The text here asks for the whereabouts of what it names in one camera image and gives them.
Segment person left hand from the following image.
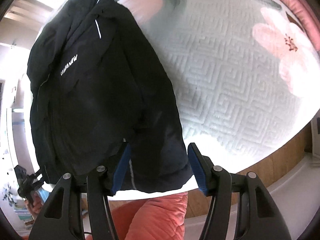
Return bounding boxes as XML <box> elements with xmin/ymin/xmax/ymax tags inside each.
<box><xmin>24</xmin><ymin>192</ymin><xmax>43</xmax><ymax>220</ymax></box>

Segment floral green bedspread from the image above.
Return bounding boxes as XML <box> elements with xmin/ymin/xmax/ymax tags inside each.
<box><xmin>109</xmin><ymin>0</ymin><xmax>320</xmax><ymax>201</ymax></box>

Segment orange quilted trousers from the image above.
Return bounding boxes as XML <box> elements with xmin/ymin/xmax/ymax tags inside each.
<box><xmin>112</xmin><ymin>192</ymin><xmax>188</xmax><ymax>240</ymax></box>

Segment pink lace folded blanket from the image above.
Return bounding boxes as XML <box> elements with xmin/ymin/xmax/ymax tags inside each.
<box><xmin>281</xmin><ymin>0</ymin><xmax>319</xmax><ymax>53</ymax></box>

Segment black hooded winter jacket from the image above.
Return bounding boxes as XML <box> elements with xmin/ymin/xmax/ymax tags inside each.
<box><xmin>27</xmin><ymin>0</ymin><xmax>193</xmax><ymax>193</ymax></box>

